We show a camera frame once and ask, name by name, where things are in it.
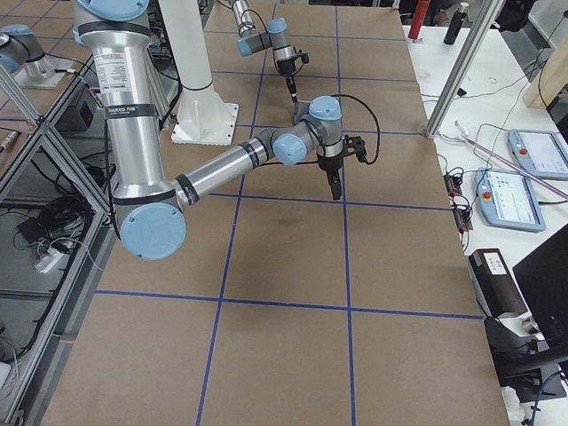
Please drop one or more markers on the small circuit board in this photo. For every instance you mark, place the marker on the small circuit board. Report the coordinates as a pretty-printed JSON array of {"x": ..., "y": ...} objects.
[{"x": 453, "y": 184}]

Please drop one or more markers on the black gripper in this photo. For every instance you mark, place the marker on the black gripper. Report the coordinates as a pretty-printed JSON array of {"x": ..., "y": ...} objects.
[
  {"x": 286, "y": 67},
  {"x": 329, "y": 164}
]

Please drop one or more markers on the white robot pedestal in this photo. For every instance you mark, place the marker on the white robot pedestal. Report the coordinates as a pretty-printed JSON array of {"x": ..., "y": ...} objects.
[{"x": 202, "y": 116}]

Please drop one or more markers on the black bottle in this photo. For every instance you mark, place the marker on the black bottle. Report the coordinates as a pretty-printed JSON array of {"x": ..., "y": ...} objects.
[{"x": 456, "y": 23}]

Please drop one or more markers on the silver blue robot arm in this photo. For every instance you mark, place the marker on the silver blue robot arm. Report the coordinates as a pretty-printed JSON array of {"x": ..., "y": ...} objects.
[
  {"x": 256, "y": 36},
  {"x": 149, "y": 206}
]

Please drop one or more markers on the blue teach pendant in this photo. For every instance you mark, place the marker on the blue teach pendant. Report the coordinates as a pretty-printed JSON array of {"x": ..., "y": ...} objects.
[
  {"x": 507, "y": 200},
  {"x": 539, "y": 152}
]

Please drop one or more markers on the pink grey microfibre towel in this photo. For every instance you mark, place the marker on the pink grey microfibre towel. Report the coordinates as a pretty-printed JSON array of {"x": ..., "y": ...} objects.
[{"x": 300, "y": 110}]

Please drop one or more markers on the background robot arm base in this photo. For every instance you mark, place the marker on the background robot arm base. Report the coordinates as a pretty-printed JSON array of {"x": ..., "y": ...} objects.
[{"x": 23, "y": 56}]

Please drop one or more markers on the near blue teach pendant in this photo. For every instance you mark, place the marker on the near blue teach pendant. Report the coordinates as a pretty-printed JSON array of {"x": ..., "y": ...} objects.
[{"x": 507, "y": 200}]

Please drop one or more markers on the red bottle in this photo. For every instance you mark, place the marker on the red bottle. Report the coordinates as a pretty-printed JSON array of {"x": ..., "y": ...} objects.
[{"x": 420, "y": 11}]

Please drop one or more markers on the wooden beam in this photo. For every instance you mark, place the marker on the wooden beam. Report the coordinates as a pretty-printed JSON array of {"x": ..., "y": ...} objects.
[{"x": 550, "y": 19}]

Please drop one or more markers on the black monitor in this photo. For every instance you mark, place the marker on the black monitor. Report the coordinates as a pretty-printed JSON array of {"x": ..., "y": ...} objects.
[{"x": 542, "y": 279}]

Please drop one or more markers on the aluminium frame post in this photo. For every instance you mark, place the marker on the aluminium frame post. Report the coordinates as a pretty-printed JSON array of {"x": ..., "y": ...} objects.
[{"x": 486, "y": 17}]

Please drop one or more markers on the far blue teach pendant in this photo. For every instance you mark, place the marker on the far blue teach pendant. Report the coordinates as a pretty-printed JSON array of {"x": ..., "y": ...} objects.
[{"x": 539, "y": 152}]

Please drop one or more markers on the black box with label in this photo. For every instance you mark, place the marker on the black box with label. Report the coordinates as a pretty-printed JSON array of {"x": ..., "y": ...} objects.
[{"x": 496, "y": 289}]

